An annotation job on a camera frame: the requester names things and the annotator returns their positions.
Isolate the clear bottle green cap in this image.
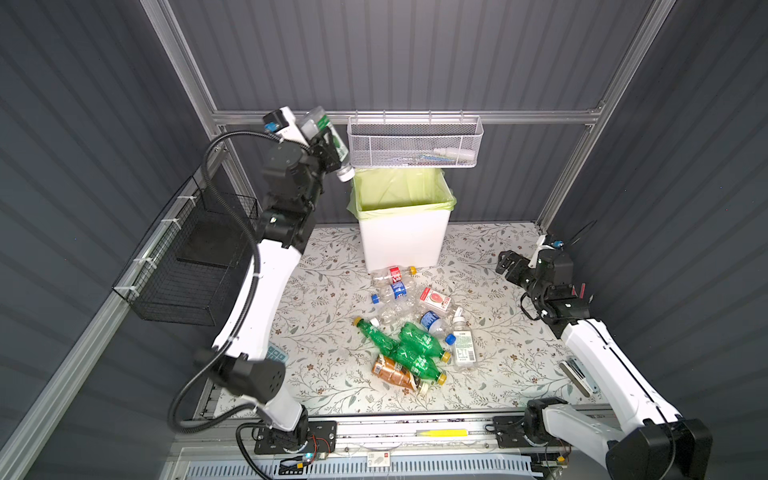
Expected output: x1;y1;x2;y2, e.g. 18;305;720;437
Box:
298;107;355;183

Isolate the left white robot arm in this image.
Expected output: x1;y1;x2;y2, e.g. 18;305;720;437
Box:
167;127;344;435

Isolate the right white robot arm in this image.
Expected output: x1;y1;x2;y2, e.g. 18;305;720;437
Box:
496;245;713;479

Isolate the green bin liner bag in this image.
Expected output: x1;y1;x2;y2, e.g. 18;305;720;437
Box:
347;168;457;222

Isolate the white plastic trash bin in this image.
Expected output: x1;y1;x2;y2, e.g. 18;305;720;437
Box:
359;210;451;273

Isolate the stapler on table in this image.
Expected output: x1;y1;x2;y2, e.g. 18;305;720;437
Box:
559;357;600;398

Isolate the white green label bottle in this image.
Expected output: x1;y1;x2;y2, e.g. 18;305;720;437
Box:
445;326;477;368

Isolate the clear bottle watermelon label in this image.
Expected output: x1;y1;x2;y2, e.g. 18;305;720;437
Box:
418;287;453;314

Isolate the clear bottle red label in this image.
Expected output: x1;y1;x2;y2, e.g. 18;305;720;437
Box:
371;265;418;286

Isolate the clear bottle blue cap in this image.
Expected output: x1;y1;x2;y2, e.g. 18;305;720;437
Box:
371;280;415;307

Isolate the green bottle upper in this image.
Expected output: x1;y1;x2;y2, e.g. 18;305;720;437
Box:
399;322;451;363

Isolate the white tube in basket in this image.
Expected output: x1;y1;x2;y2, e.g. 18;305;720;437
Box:
433;147;477;163

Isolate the green bottle lower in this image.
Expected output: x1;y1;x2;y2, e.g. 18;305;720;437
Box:
392;342;447;385

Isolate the green bottle yellow cap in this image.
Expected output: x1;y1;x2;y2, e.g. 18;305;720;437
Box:
353;317;398;356

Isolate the brown tea bottle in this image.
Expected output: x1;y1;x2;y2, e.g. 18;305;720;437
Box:
371;354;429;395

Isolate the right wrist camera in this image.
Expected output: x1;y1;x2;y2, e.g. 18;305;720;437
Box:
528;234;565;269

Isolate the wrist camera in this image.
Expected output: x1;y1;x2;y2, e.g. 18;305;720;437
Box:
262;106;308;146
528;234;565;269

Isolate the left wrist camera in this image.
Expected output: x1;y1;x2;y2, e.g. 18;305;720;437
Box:
262;106;308;146

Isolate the white wire mesh basket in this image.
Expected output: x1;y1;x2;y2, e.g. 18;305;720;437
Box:
346;116;484;169

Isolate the black wire mesh basket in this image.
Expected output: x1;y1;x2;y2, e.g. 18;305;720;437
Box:
113;177;251;327

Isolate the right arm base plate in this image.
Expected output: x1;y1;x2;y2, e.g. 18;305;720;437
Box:
489;413;547;449

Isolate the yellow marker on rail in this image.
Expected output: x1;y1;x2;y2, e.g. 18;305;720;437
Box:
416;429;469;438

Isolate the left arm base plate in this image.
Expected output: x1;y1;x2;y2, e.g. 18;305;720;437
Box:
252;420;338;455

